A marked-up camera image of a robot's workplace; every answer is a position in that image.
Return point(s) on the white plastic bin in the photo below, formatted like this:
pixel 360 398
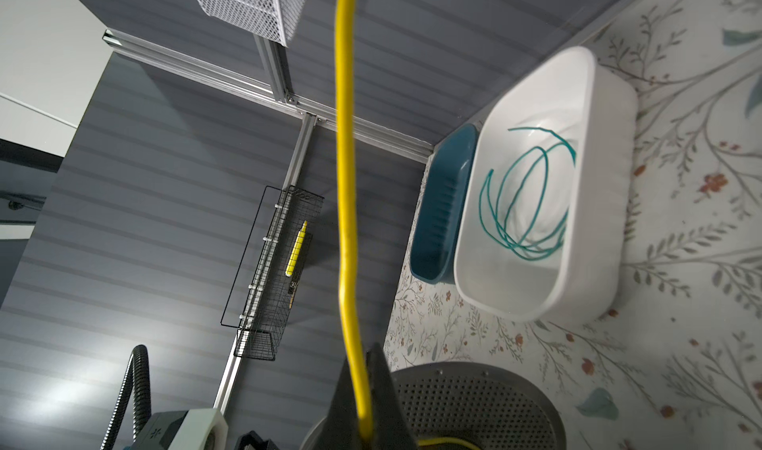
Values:
pixel 542 228

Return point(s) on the grey perforated cable spool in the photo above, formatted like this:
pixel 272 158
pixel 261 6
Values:
pixel 461 405

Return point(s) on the yellow marker pen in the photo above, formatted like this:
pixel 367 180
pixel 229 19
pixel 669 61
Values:
pixel 296 250

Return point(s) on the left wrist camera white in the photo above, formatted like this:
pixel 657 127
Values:
pixel 200 429

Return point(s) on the teal plastic bin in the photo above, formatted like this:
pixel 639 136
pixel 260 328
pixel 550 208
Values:
pixel 438 223

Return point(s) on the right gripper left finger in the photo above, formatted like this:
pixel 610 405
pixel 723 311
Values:
pixel 340 429

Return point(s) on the black wire wall basket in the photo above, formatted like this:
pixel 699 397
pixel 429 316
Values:
pixel 261 297

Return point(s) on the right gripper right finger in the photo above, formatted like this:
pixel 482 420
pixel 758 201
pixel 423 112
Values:
pixel 390 431

